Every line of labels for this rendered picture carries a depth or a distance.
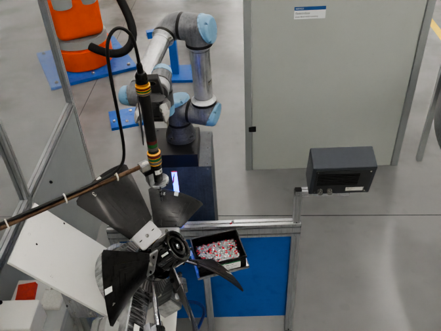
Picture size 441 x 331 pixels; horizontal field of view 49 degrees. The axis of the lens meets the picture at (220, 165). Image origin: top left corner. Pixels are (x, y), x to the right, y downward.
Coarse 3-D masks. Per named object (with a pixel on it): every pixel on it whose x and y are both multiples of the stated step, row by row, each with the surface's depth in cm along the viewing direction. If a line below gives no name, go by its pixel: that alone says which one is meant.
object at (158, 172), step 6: (138, 66) 133; (138, 72) 134; (144, 72) 134; (138, 78) 134; (144, 78) 134; (138, 84) 135; (144, 84) 135; (156, 168) 154; (156, 174) 156; (156, 180) 157
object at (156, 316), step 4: (152, 280) 167; (152, 284) 166; (152, 288) 165; (152, 292) 164; (152, 300) 162; (156, 300) 162; (156, 304) 161; (156, 308) 160; (156, 312) 159; (156, 316) 158; (156, 320) 157; (160, 320) 158; (160, 324) 157
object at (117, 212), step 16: (112, 176) 166; (128, 176) 169; (112, 192) 164; (128, 192) 166; (96, 208) 161; (112, 208) 163; (128, 208) 164; (144, 208) 167; (112, 224) 162; (128, 224) 164; (144, 224) 165
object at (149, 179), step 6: (144, 168) 151; (150, 168) 153; (144, 174) 152; (150, 174) 153; (162, 174) 161; (150, 180) 155; (162, 180) 159; (168, 180) 159; (150, 186) 158; (156, 186) 157; (162, 186) 157
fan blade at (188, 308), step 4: (180, 284) 159; (180, 288) 161; (180, 292) 163; (184, 292) 158; (180, 296) 165; (184, 296) 156; (180, 300) 167; (184, 300) 161; (184, 304) 164; (188, 304) 156; (184, 308) 166; (188, 308) 153; (188, 312) 162; (188, 316) 165; (192, 316) 154; (192, 320) 151; (192, 324) 149; (196, 324) 156; (192, 328) 148; (196, 328) 152
